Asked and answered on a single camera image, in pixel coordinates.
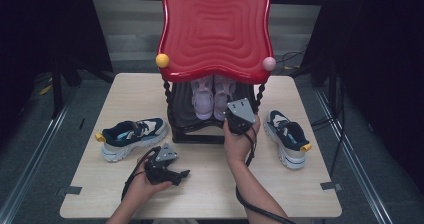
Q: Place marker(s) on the purple sandal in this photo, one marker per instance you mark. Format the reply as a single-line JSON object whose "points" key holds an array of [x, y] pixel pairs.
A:
{"points": [[221, 97], [202, 99]]}

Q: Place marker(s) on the navy and white sneaker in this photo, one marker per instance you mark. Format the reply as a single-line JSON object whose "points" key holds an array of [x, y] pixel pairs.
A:
{"points": [[288, 137], [133, 135]]}

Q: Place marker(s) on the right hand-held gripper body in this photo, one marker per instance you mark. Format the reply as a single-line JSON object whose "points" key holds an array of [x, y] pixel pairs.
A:
{"points": [[240, 112]]}

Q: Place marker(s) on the red and black shoe rack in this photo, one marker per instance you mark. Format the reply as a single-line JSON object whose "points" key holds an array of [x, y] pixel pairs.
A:
{"points": [[216, 34]]}

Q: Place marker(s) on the person's left hand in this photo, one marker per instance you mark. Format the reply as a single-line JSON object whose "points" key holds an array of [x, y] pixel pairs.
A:
{"points": [[143, 190]]}

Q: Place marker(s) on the grey tape strip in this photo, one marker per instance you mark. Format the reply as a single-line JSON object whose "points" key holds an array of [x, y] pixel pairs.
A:
{"points": [[71, 190], [331, 186]]}

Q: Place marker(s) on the black curtain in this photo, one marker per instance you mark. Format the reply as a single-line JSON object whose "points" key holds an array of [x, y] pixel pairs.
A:
{"points": [[43, 27], [380, 50]]}

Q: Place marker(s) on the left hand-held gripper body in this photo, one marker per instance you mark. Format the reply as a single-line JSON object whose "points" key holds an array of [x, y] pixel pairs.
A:
{"points": [[166, 155]]}

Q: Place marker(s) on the person's right hand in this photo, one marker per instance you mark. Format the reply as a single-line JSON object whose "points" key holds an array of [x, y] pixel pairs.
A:
{"points": [[236, 147]]}

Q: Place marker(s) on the black metal stand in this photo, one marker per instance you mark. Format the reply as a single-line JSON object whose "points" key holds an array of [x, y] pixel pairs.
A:
{"points": [[57, 90]]}

